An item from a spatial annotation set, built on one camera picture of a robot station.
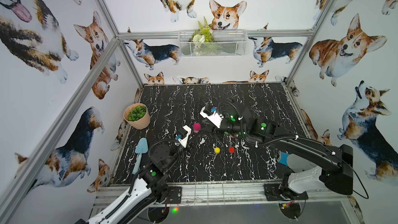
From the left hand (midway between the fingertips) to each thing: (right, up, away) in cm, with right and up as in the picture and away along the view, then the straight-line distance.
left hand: (198, 127), depth 70 cm
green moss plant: (-37, +5, +21) cm, 43 cm away
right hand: (+1, +2, -6) cm, 6 cm away
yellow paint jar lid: (+9, -16, +18) cm, 26 cm away
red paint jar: (+14, 0, -13) cm, 19 cm away
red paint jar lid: (+18, -16, +18) cm, 30 cm away
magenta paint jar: (-1, 0, 0) cm, 1 cm away
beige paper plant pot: (-34, -1, +19) cm, 39 cm away
